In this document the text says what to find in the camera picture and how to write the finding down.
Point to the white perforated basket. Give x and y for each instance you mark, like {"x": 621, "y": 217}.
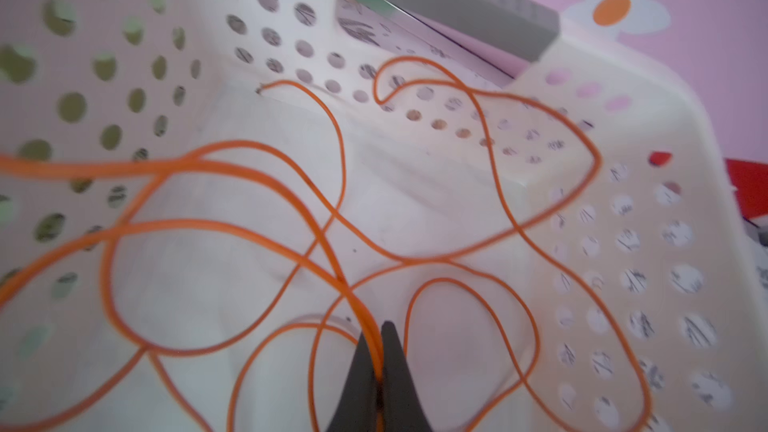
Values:
{"x": 205, "y": 204}

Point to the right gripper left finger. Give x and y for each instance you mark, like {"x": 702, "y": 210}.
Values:
{"x": 357, "y": 407}

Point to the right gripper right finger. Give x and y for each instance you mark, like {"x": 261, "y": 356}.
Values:
{"x": 401, "y": 407}

